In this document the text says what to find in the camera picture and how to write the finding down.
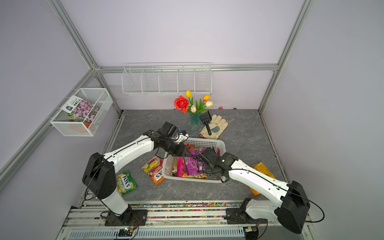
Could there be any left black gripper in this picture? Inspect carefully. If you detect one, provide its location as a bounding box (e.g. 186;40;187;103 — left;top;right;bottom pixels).
162;137;192;157

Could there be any white plastic perforated basket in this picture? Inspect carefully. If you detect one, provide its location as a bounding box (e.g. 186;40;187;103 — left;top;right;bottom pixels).
162;138;226;183

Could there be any purple candy bag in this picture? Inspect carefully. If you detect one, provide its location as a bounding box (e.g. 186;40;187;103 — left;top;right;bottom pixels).
184;148;206;177

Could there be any pink fruit ball candy bag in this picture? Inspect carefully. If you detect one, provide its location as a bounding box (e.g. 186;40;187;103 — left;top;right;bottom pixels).
171;144;208;180

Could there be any orange Fox's candy bag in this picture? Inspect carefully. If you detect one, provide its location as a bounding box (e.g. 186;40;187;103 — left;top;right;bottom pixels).
142;157;165;185

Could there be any yellow orange candy bag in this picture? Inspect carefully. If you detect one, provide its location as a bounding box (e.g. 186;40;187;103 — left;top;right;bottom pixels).
252;163;276;180

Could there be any green Fox's candy bag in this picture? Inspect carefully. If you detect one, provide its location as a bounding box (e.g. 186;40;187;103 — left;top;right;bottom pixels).
116;171;137;195

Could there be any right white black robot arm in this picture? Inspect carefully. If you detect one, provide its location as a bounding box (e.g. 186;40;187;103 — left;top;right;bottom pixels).
199;149;311;234

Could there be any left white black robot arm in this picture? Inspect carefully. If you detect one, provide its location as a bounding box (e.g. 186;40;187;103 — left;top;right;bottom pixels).
82;122;189;217

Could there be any beige work glove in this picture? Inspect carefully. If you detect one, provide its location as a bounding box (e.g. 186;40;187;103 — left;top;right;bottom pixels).
199;114;229;140

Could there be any artificial flower bouquet in vase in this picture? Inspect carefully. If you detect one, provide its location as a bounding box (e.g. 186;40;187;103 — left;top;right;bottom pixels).
174;90;213;131

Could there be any flower seed packet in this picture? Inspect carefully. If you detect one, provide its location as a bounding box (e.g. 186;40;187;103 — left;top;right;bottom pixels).
61;95;100;123

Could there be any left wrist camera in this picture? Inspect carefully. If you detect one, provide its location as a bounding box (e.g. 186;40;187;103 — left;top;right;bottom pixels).
176;130;189;143

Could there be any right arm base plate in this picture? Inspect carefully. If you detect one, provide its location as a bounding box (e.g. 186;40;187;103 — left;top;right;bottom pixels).
224;208;267;225

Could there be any white wire wall shelf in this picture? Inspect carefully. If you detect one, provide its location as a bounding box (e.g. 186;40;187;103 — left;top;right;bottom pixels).
121;62;213;95

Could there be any aluminium front rail frame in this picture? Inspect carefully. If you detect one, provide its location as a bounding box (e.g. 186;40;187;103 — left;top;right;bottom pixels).
57;199;318;240

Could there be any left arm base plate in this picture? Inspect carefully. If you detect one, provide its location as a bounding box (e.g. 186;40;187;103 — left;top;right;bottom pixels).
101;210;148;227

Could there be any white wire side basket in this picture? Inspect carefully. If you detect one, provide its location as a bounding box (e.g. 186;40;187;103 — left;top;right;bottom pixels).
50;88;113;137

